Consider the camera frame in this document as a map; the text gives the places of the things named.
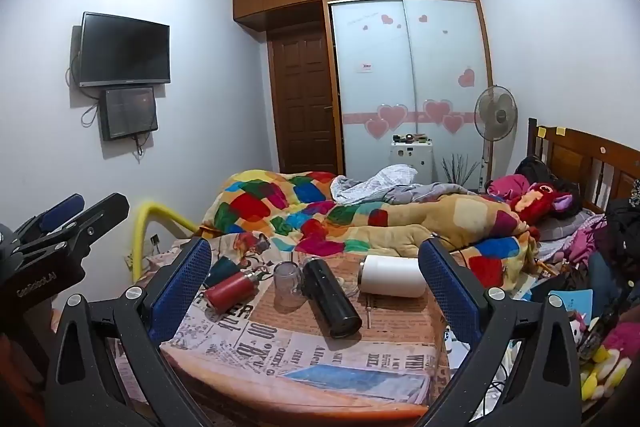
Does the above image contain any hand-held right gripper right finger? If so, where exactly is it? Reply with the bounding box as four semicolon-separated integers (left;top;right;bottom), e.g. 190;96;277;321
415;238;584;427

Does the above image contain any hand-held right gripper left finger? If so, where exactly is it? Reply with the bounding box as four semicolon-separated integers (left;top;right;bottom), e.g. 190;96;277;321
45;237;213;427

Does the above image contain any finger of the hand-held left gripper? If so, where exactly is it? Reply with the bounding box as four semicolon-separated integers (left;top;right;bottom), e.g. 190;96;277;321
10;193;86;239
17;193;132;259

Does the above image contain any dark green cup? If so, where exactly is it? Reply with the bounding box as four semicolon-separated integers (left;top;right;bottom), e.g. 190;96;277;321
204;255;247;289

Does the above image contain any red bottle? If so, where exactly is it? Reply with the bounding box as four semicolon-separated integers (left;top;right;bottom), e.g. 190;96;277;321
202;271;262;312

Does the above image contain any white cup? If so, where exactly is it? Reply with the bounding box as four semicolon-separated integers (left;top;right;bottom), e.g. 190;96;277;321
358;254;427;299

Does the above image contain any clear glass cup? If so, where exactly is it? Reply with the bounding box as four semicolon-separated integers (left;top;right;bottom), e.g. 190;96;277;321
272;261;305;311

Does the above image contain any black bottle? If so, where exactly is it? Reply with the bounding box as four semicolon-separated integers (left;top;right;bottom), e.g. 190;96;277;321
300;257;363;341

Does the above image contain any yellow padded tube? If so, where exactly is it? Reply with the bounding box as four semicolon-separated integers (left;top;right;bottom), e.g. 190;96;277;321
130;201;199;282

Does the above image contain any clear glass lid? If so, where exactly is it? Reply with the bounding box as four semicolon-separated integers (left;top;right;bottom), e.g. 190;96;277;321
338;276;362;299

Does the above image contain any newspaper print table cloth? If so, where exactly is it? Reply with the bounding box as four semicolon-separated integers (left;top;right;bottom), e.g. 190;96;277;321
160;232;453;410

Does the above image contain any blue book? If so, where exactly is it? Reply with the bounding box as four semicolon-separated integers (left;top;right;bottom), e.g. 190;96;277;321
544;289;594;324

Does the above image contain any pink cloth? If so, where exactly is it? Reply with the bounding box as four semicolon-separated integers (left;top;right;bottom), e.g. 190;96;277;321
486;174;532;199

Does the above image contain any dried decorative plant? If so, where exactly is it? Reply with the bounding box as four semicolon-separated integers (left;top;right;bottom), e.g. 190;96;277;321
440;153;482;186

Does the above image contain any grey striped bed sheet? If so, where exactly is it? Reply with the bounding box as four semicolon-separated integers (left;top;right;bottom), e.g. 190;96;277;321
330;164;476;206

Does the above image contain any red plush toy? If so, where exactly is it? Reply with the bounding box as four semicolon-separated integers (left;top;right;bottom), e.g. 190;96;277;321
509;180;582;226

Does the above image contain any white doll plush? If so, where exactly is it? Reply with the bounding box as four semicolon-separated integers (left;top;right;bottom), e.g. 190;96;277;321
567;311;593;348

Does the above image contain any small white cabinet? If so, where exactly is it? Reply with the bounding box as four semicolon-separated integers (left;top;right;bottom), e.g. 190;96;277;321
389;140;434;184

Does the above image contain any colourful patchwork blanket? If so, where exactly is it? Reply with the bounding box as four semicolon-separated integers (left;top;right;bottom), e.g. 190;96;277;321
200;169;542;290

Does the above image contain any black bag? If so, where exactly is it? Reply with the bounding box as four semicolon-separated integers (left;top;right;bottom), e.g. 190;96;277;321
514;155;560;184

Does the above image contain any yellow plush toy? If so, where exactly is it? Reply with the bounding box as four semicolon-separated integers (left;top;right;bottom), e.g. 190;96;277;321
581;346;634;402

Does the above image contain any pink plush toy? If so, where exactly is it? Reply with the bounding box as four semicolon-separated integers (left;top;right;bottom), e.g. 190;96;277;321
606;321;640;364

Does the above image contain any dark clothing pile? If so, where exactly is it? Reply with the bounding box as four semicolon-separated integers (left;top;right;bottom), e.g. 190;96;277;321
599;196;640;270

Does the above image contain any wooden bed headboard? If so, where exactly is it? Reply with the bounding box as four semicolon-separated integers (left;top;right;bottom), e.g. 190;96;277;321
527;117;640;214

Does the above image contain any white sliding wardrobe with hearts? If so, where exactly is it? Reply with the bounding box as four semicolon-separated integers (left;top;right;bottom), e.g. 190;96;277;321
327;0;495;184

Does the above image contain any brown wooden door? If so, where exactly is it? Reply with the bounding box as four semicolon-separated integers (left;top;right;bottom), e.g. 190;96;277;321
266;2;347;176

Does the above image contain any black television cable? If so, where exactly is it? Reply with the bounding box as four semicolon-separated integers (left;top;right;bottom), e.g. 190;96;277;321
66;51;101;128

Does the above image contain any small black wall monitor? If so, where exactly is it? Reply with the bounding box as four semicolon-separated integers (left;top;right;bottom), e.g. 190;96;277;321
98;86;160;142

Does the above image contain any wall-mounted black television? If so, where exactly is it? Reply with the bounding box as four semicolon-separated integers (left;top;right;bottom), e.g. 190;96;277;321
78;11;171;88

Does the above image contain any standing pedestal fan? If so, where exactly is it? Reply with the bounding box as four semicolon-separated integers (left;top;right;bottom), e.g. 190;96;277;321
473;85;518;194

